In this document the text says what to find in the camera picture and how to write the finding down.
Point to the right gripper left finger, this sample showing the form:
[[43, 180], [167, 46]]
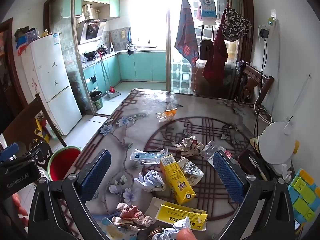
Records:
[[57, 204]]

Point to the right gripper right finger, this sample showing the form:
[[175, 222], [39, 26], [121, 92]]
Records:
[[276, 219]]

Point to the yellow medicine box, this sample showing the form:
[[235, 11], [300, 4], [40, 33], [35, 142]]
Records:
[[170, 213]]

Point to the white paper ball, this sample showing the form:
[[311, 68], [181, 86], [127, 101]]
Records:
[[150, 182]]

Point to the orange snack wrapper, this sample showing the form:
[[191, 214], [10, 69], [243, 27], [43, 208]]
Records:
[[167, 115]]

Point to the red green trash bin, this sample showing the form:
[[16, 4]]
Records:
[[61, 161]]

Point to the black green kitchen bin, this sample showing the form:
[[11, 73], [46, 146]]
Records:
[[96, 97]]

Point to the teal kitchen cabinets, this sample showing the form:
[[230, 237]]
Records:
[[143, 65]]

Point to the left hand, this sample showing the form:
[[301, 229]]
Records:
[[21, 210]]

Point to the right hand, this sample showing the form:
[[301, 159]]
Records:
[[185, 234]]

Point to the dark wooden chair left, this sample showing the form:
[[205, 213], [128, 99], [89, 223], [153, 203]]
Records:
[[22, 128]]

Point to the dark wooden chair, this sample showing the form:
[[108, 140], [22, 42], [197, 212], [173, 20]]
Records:
[[246, 79], [22, 128]]

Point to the blue yellow toy board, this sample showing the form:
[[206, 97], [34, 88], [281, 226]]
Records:
[[304, 194]]

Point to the dark red notebook with pen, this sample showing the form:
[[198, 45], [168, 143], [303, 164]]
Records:
[[254, 165]]

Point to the blue plastic packet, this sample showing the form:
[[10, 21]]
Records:
[[116, 233]]

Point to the crumpled pink paper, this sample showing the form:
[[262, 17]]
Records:
[[132, 218]]

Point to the flattened printed paper cup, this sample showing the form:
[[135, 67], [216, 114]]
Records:
[[192, 173]]

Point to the yellow juice carton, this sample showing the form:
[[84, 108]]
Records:
[[176, 180]]

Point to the crushed clear plastic bottle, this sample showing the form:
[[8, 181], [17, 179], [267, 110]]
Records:
[[208, 151]]

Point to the clear plastic wrapper blue label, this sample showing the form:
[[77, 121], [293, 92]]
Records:
[[148, 157]]

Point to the white refrigerator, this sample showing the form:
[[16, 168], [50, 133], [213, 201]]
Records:
[[47, 77]]

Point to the red mop with dustpan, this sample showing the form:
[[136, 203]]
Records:
[[111, 92]]

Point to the black wok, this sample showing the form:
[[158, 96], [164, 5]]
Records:
[[89, 54]]

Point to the dark wooden chair right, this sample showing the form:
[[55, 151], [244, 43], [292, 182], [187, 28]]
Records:
[[246, 79]]

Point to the red hanging apron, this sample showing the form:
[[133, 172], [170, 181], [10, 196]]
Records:
[[214, 70]]

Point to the range hood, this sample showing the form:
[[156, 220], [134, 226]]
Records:
[[90, 30]]

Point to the black hanging bag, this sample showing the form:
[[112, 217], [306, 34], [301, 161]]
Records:
[[206, 46]]

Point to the plaid hanging cloth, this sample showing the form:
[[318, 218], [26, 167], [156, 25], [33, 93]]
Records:
[[186, 42]]

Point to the black white patterned bag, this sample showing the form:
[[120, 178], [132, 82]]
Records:
[[235, 26]]

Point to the blue white hanging bag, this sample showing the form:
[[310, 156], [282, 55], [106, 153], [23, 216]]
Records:
[[208, 12]]

